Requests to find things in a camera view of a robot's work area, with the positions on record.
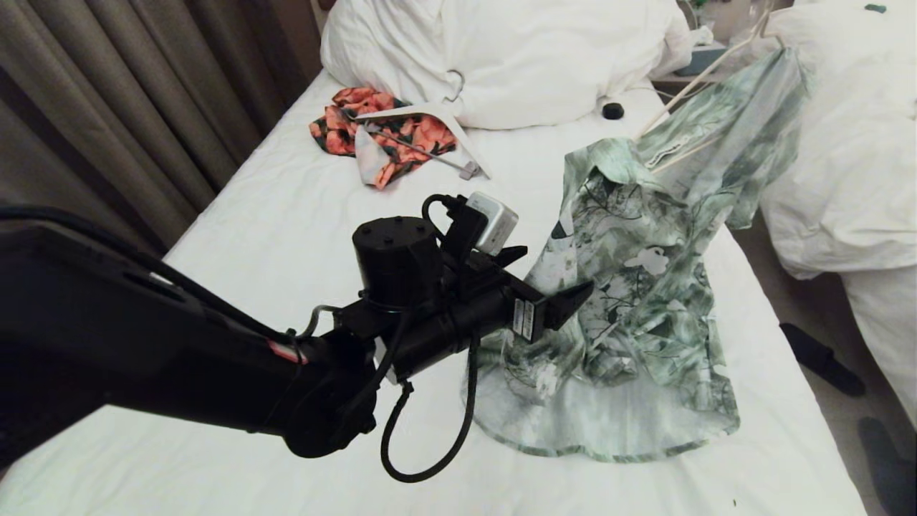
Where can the small green plant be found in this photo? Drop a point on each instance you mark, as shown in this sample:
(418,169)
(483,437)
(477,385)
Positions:
(702,4)

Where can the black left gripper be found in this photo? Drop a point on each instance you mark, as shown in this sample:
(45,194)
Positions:
(473,315)

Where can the small black round object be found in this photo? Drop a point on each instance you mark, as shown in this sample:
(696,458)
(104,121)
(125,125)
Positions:
(613,111)

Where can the orange floral garment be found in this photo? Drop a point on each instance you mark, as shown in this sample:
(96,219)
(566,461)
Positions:
(342,132)

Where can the white plastic hanger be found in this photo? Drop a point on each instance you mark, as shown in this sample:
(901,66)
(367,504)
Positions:
(430,109)

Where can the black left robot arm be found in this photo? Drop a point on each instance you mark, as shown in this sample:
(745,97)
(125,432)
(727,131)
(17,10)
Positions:
(143,344)

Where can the green floral button shirt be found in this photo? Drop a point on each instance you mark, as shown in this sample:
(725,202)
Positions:
(645,322)

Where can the neighbouring bed white sheet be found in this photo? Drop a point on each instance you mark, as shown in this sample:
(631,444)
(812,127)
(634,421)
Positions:
(888,344)

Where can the brown wooden headboard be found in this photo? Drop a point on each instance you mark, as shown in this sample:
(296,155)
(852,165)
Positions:
(328,4)

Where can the black slipper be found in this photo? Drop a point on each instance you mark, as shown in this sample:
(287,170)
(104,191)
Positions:
(822,357)
(892,466)

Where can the bed with white sheet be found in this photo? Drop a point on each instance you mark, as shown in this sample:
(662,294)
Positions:
(286,179)

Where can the white pillow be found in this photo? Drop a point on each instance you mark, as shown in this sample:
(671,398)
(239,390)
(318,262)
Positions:
(516,57)

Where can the white crumpled duvet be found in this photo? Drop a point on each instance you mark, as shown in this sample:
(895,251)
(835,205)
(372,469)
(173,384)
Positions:
(860,143)

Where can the blue tissue box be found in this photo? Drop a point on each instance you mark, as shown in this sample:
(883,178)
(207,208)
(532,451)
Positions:
(701,63)

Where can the wooden nightstand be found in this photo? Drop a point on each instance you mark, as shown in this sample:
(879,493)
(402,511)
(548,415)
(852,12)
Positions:
(688,80)

